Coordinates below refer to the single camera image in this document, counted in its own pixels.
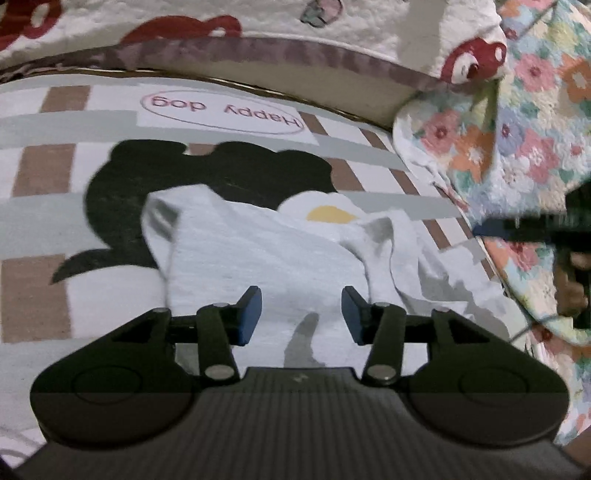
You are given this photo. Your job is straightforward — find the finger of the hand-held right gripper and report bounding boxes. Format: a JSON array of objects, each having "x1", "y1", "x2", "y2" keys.
[{"x1": 473, "y1": 217, "x2": 568, "y2": 243}]

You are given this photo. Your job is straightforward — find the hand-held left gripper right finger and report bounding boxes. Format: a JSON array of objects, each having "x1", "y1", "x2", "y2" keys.
[{"x1": 341, "y1": 285, "x2": 499, "y2": 386}]

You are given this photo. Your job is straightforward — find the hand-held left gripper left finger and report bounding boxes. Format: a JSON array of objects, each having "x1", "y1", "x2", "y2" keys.
[{"x1": 99, "y1": 285, "x2": 264, "y2": 383}]

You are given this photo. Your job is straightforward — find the white garment with yellow patch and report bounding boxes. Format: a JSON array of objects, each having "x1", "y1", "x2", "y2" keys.
[{"x1": 141, "y1": 184, "x2": 513, "y2": 370}]

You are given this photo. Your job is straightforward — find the person's right hand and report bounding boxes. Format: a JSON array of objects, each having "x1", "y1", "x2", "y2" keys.
[{"x1": 554, "y1": 251, "x2": 591, "y2": 324}]

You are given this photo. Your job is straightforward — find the floral printed blanket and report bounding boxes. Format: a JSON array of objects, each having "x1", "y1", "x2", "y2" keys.
[{"x1": 392, "y1": 0, "x2": 591, "y2": 444}]

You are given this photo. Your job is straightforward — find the beige bed headboard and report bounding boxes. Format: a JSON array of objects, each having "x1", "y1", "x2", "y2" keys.
[{"x1": 175, "y1": 60, "x2": 416, "y2": 132}]

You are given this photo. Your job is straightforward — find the checked dog print bed sheet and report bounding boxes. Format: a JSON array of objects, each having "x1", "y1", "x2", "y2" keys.
[{"x1": 0, "y1": 69, "x2": 532, "y2": 462}]

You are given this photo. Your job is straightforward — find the white red bear printed quilt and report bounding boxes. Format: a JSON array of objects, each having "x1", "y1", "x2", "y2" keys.
[{"x1": 0, "y1": 0, "x2": 509, "y2": 86}]

